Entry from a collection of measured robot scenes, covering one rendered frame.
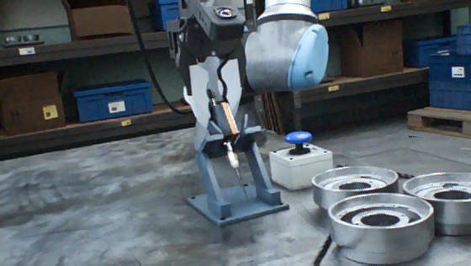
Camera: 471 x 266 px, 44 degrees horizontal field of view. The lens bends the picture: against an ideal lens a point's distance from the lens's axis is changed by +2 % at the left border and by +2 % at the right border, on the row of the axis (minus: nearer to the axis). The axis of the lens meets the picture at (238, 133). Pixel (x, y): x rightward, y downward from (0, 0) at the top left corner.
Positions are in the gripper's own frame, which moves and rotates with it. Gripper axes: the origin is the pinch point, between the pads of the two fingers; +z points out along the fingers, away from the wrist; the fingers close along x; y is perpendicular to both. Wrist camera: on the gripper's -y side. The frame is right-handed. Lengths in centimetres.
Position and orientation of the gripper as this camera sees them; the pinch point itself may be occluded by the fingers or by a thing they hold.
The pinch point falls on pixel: (219, 119)
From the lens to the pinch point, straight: 79.8
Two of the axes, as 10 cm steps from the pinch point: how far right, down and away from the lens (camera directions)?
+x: -9.1, 1.8, -3.8
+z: 1.1, 9.7, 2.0
